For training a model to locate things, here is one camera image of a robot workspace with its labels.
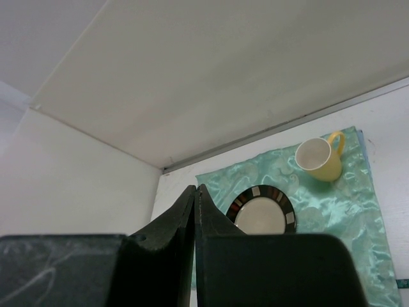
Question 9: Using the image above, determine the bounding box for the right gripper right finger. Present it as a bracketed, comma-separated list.
[194, 185, 367, 306]

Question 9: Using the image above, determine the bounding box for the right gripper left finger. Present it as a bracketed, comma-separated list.
[1, 185, 196, 306]

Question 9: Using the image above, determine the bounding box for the dark rimmed beige plate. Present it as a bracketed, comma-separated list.
[226, 185, 297, 235]

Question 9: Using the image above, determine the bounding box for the green patterned cloth napkin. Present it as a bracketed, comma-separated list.
[196, 127, 403, 306]

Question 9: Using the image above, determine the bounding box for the yellow ceramic mug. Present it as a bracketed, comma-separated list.
[295, 131, 346, 182]

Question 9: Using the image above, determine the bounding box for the green handled knife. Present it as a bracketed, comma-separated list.
[396, 279, 409, 289]

